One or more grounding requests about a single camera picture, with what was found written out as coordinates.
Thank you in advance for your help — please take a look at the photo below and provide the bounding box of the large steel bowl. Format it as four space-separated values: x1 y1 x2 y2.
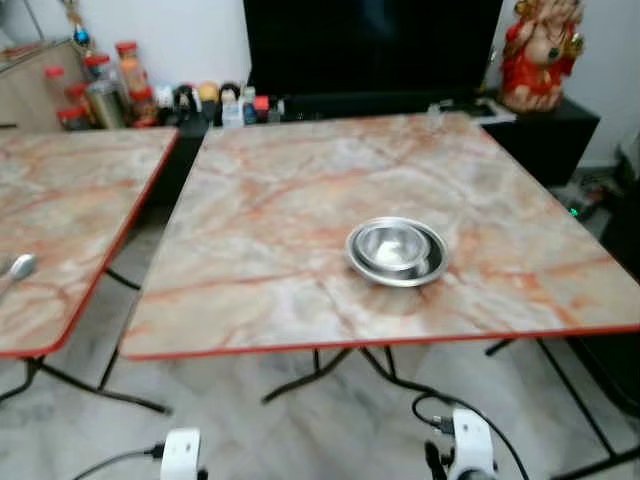
352 219 443 279

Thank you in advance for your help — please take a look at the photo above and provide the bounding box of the black device with green light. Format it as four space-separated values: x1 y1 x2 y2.
563 180 623 223

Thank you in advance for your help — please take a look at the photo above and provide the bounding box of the flat white tray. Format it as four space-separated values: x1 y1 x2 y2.
430 95 518 124

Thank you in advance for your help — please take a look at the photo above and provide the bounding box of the red and gold statue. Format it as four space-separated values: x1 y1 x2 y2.
499 0 587 114

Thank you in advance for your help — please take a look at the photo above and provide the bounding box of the black television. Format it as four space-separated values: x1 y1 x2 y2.
242 0 505 99

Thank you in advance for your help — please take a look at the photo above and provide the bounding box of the small yellow capped bottle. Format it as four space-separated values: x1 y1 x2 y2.
198 82 220 122

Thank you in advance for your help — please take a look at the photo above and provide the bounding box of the steel spoon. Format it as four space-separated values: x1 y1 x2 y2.
0 253 39 293

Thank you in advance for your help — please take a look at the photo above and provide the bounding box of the clear jar with red cap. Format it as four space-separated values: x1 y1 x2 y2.
83 52 127 130

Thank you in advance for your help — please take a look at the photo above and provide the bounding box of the tall orange bottle red cap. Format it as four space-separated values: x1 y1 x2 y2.
113 39 153 117

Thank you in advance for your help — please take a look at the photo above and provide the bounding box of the light wooden cabinet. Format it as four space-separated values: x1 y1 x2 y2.
0 39 93 132

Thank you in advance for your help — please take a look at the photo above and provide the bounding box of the hanging bead ornament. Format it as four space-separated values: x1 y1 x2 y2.
62 0 94 52

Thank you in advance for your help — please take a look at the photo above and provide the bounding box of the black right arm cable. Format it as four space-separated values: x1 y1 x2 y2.
411 391 532 480

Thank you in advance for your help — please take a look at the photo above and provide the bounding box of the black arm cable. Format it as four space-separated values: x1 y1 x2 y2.
411 391 532 480
70 443 167 480

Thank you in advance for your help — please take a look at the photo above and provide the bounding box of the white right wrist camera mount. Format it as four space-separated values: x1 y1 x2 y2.
449 407 497 480

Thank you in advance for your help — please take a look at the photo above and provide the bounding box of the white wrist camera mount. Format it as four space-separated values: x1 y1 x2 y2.
449 407 497 480
159 428 205 480

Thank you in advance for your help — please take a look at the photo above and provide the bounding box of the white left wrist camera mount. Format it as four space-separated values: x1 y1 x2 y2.
159 428 205 480

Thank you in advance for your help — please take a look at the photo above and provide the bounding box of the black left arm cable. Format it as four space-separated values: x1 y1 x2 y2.
70 443 167 480

